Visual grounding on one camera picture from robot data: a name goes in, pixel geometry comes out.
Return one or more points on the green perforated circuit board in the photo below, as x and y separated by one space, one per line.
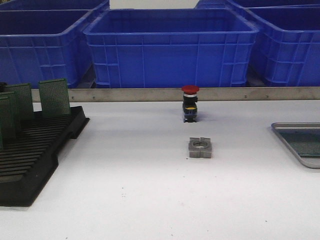
25 101
54 98
304 144
15 111
7 127

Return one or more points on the black slotted board rack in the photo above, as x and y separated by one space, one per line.
28 161

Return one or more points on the silver metal tray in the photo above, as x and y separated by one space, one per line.
298 127

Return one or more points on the red emergency stop button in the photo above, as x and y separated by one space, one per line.
189 106

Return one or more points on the grey metal square nut block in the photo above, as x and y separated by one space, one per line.
200 147

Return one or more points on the blue plastic bin centre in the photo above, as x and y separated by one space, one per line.
170 48

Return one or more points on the blue plastic bin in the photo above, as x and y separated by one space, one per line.
40 45
170 48
286 52

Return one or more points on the blue bin rear right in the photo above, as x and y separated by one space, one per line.
206 4

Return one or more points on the blue plastic bin right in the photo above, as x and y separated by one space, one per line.
286 52

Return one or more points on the blue plastic bin left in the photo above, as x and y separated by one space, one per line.
40 45

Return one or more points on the blue bin rear left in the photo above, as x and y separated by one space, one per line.
29 5

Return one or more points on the steel table edge rail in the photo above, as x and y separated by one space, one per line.
86 95

